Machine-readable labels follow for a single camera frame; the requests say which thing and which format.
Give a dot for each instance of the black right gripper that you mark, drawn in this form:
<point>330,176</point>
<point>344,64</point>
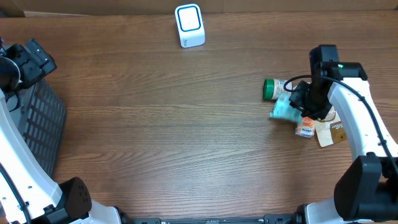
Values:
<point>296,101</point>

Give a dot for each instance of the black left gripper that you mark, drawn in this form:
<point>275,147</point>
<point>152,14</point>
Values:
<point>40,58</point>

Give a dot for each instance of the orange white small box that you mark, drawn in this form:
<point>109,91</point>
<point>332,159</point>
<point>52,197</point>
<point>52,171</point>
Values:
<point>306,128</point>

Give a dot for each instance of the teal wet wipes pack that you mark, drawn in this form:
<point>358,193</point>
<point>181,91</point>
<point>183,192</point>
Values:
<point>283,110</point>

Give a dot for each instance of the beige brown snack bag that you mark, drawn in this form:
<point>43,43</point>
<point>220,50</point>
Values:
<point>330,130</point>

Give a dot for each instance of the green lid jar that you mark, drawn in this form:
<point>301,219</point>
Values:
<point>273,88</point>

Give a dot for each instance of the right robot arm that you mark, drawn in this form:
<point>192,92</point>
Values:
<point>367,191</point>

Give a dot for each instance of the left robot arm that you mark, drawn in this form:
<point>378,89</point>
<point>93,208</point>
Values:
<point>28,193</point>

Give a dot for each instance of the white barcode scanner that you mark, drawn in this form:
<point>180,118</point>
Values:
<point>190,25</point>

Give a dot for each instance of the grey plastic mesh basket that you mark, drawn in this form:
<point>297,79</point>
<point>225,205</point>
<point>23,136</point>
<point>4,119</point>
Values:
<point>40,116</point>

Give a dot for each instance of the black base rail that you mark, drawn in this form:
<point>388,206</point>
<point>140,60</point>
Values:
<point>266,219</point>

